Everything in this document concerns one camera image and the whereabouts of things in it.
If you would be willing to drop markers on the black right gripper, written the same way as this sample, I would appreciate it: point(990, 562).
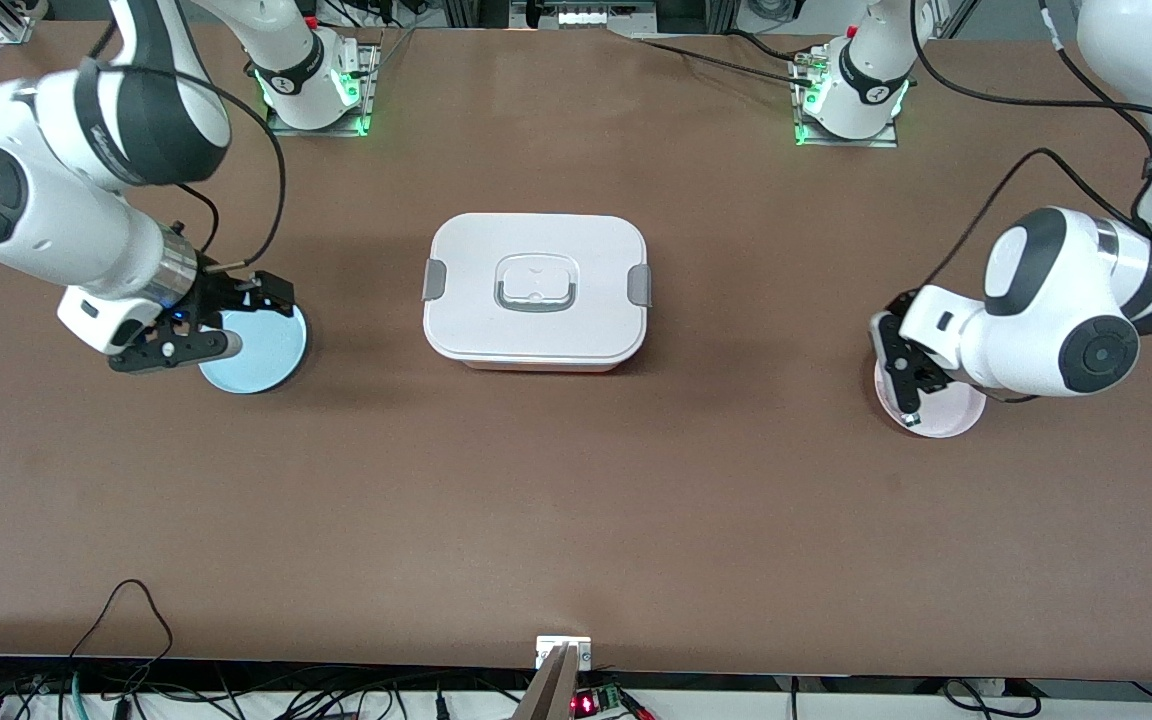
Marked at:
point(218, 296)

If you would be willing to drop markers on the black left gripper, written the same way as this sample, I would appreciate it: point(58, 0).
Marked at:
point(903, 301)

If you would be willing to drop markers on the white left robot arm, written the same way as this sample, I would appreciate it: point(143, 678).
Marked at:
point(1056, 300)

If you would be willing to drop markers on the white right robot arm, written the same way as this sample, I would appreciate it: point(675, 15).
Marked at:
point(36, 210)

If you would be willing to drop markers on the white lidded lunch box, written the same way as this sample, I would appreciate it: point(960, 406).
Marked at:
point(536, 240)

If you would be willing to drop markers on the pale pink round plate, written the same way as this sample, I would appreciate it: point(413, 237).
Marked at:
point(956, 420)

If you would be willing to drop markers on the light blue round plate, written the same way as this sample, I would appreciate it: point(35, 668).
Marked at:
point(266, 362)

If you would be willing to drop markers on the aluminium corner profile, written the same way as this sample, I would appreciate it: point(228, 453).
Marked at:
point(16, 30)

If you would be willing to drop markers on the white lit device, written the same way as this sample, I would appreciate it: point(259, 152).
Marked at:
point(586, 17)

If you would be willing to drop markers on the circuit board with red LED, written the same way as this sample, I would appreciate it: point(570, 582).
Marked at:
point(586, 705)

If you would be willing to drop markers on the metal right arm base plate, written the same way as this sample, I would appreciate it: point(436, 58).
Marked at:
point(372, 90)

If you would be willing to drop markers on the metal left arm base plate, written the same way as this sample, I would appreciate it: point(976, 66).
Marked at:
point(851, 143)

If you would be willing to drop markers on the small white mounting bracket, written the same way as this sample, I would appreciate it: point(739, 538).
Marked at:
point(548, 650)

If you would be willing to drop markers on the aluminium frame profile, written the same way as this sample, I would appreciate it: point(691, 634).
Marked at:
point(696, 12)

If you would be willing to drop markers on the aluminium camera support bar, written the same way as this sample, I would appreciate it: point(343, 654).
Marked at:
point(551, 695)

